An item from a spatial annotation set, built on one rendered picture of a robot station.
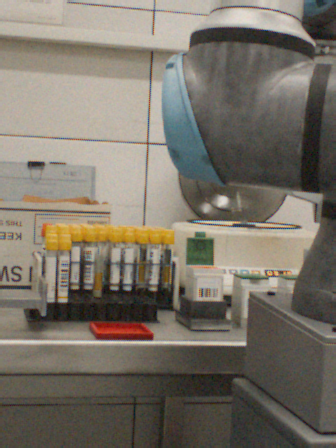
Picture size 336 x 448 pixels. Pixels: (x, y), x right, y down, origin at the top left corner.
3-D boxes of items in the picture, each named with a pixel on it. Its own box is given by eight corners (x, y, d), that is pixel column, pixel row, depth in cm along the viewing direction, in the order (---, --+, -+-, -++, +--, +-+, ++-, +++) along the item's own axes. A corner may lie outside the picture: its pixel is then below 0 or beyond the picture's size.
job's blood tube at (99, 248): (92, 314, 114) (95, 240, 114) (90, 312, 115) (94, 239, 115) (102, 314, 114) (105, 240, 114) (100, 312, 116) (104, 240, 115)
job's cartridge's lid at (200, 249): (187, 230, 114) (186, 231, 115) (186, 265, 114) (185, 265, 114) (215, 231, 115) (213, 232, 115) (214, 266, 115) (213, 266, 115)
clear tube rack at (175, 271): (35, 309, 118) (37, 258, 118) (31, 298, 128) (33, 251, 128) (177, 311, 123) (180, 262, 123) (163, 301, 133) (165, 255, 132)
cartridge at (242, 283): (240, 327, 112) (243, 276, 112) (230, 321, 117) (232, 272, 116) (269, 327, 113) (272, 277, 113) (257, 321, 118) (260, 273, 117)
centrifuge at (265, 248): (178, 305, 129) (182, 225, 129) (166, 281, 159) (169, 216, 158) (333, 311, 131) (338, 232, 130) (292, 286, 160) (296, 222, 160)
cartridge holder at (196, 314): (191, 331, 107) (192, 302, 107) (174, 318, 116) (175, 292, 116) (231, 331, 109) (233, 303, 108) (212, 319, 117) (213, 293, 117)
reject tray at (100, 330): (96, 339, 99) (96, 332, 99) (89, 328, 105) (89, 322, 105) (153, 339, 100) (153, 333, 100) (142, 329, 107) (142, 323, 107)
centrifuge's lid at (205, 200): (181, 107, 159) (177, 115, 167) (175, 240, 157) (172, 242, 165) (294, 113, 160) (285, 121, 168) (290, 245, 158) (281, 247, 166)
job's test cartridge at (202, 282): (192, 317, 110) (195, 268, 109) (183, 311, 114) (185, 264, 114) (222, 317, 111) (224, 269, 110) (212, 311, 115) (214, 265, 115)
